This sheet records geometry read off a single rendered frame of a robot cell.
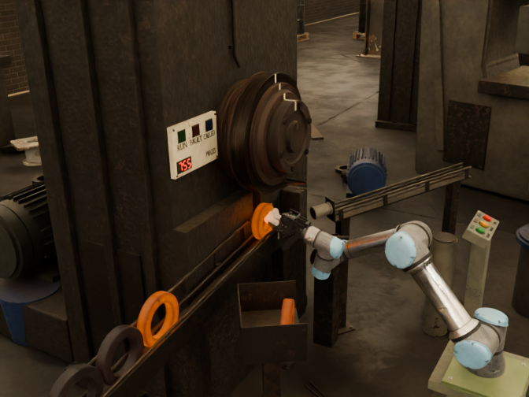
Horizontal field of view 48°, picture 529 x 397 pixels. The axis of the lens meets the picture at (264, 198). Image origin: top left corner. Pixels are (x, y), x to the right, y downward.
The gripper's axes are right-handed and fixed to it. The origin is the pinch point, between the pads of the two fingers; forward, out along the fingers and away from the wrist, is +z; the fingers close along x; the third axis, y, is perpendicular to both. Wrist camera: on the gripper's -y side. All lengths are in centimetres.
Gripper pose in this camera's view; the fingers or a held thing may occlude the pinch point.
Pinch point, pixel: (264, 217)
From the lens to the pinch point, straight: 246.6
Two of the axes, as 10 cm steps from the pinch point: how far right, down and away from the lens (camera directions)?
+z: -8.4, -4.1, 3.6
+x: -5.0, 3.3, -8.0
